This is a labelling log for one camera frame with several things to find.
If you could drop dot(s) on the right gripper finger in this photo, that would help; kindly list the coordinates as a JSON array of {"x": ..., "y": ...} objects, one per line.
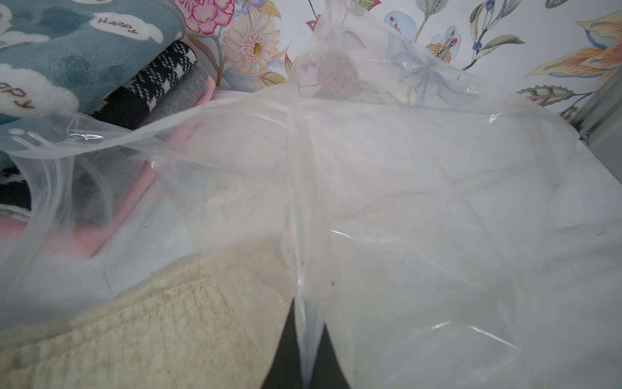
[{"x": 285, "y": 370}]

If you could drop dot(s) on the cream blanket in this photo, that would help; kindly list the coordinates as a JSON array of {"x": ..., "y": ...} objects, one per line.
[{"x": 180, "y": 328}]

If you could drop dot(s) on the clear plastic vacuum bag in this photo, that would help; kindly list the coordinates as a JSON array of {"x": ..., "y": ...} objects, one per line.
[{"x": 448, "y": 235}]

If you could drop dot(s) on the pink blanket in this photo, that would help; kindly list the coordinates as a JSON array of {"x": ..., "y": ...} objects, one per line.
[{"x": 86, "y": 241}]

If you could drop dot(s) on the black white patterned blanket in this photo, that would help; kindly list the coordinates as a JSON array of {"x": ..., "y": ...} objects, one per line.
[{"x": 126, "y": 107}]

